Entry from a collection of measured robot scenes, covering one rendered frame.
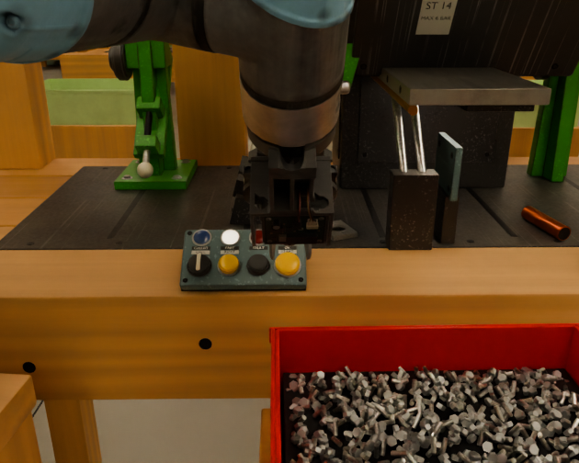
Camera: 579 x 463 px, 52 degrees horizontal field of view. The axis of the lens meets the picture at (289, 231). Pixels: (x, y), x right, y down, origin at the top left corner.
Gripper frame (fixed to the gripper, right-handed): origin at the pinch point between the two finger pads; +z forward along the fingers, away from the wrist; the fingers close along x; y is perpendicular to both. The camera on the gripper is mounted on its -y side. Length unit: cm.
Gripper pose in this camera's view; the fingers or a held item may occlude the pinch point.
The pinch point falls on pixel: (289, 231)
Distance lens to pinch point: 64.3
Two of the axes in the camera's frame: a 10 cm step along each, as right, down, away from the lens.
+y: 0.1, 8.4, -5.4
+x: 10.0, -0.1, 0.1
